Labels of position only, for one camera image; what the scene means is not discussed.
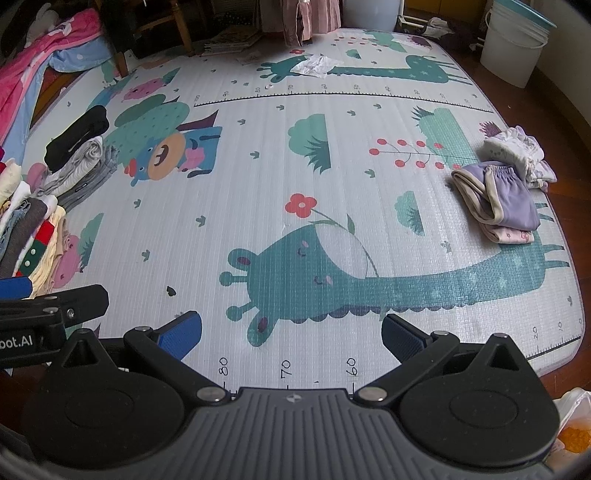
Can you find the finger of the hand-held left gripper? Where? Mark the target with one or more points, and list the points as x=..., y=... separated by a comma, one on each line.
x=16, y=288
x=78, y=300

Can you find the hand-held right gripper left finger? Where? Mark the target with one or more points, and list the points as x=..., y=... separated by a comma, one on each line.
x=181, y=331

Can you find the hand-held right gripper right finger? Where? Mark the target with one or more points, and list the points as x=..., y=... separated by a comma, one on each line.
x=400, y=337

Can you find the purple pants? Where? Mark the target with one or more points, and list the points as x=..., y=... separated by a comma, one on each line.
x=508, y=198

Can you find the pile of folded clothes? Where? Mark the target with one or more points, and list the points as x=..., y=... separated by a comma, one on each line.
x=27, y=230

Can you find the pink white folded garment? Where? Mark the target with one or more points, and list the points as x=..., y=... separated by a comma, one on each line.
x=512, y=236

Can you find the cartoon printed play mat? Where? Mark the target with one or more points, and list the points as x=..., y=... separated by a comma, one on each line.
x=323, y=207

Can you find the black folded garment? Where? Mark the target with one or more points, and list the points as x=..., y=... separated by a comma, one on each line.
x=76, y=134

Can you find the white plastic bag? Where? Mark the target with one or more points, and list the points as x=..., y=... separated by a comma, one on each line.
x=575, y=420

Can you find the white patterned folded garment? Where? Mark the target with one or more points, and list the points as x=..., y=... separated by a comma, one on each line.
x=512, y=150

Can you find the pink printed blanket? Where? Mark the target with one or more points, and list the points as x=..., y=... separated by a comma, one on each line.
x=27, y=60

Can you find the wooden chair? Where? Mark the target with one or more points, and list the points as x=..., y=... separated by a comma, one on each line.
x=152, y=27

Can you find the crumpled white paper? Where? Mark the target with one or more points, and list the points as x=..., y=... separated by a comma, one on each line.
x=316, y=65

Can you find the stack of magazines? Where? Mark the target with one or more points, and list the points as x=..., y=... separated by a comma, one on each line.
x=233, y=39

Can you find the white plastic bucket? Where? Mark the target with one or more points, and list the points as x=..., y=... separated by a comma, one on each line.
x=512, y=46

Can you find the crumpled white cloth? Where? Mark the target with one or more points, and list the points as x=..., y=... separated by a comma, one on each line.
x=436, y=26

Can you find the hanging striped cloth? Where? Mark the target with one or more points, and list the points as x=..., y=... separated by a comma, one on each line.
x=300, y=18

